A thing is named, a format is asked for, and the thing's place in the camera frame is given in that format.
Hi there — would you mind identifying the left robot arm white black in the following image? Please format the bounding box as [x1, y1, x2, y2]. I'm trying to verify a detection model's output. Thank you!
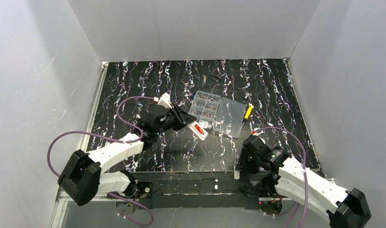
[58, 104, 208, 206]

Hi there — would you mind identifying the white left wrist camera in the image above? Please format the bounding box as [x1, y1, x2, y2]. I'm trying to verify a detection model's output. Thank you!
[154, 93, 172, 109]

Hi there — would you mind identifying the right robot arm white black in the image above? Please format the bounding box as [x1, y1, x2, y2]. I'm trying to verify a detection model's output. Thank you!
[235, 135, 372, 228]

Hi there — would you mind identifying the white AC remote control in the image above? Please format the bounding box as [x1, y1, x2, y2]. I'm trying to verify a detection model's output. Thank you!
[187, 121, 208, 141]

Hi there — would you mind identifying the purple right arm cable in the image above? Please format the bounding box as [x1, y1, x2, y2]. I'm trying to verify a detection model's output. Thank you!
[252, 127, 308, 228]

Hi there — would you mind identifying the clear plastic screw organizer box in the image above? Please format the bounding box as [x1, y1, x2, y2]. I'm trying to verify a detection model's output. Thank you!
[189, 91, 246, 138]

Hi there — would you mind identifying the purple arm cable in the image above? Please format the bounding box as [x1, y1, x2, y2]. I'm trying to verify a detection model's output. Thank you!
[252, 127, 308, 228]
[47, 96, 156, 227]

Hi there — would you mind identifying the red orange battery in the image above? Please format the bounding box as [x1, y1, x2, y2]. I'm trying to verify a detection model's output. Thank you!
[194, 124, 203, 134]

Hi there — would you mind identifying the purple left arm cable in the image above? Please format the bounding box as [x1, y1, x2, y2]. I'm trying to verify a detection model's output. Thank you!
[47, 96, 156, 227]

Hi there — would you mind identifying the yellow handled screwdriver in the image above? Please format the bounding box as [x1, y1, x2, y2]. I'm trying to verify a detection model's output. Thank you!
[243, 105, 253, 122]

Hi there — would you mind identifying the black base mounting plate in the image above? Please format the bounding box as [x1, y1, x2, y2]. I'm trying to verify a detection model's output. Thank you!
[132, 171, 290, 209]

